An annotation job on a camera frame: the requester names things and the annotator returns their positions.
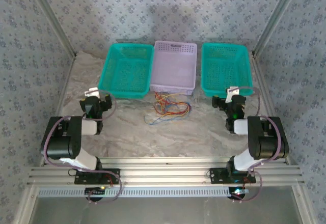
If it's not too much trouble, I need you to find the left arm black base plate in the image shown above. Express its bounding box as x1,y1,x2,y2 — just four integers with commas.
73,167,122,186

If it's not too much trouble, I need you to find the lavender plastic mesh basket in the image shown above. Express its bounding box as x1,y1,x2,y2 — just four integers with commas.
149,40,198,98

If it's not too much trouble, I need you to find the thin yellow cable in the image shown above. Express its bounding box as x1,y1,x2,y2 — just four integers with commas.
155,106,192,120
157,93,184,107

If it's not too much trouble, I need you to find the aluminium frame side rail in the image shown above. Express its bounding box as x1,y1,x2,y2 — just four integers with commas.
50,53,77,123
251,52,292,165

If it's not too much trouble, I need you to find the aluminium frame leg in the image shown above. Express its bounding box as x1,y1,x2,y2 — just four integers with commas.
14,185,39,224
291,183,310,224

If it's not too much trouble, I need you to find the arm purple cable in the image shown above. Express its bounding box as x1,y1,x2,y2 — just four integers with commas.
231,86,283,205
41,88,123,206

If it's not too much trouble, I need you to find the thin red cable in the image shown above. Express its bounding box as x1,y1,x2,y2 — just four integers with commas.
159,101,192,116
154,92,169,113

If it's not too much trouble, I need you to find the aluminium frame post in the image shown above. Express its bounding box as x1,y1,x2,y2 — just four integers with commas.
25,0,77,57
252,0,305,57

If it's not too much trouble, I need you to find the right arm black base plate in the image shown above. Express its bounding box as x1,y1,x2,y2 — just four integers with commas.
208,167,257,184

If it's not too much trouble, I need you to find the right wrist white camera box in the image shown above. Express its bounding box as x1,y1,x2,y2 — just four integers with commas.
227,86,240,103

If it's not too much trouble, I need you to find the aluminium mounting rail beam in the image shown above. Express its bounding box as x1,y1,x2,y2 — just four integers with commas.
26,157,305,187

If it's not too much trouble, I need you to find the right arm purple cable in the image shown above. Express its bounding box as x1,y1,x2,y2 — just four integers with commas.
231,86,283,205

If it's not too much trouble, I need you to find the grey slotted cable duct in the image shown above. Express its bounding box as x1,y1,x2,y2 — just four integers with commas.
37,186,231,199

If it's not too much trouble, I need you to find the black controller board with LED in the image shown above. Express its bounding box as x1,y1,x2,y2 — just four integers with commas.
228,187,250,201
85,187,107,201

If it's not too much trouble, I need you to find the teal plastic mesh basket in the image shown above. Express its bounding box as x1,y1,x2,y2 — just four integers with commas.
200,42,254,97
97,42,155,99

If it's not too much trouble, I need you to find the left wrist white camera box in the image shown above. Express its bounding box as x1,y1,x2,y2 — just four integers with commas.
85,87,100,98

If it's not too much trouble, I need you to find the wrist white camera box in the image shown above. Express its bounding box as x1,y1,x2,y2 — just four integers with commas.
85,87,100,98
227,86,240,103

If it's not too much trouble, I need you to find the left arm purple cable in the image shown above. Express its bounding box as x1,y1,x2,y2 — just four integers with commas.
41,88,123,206

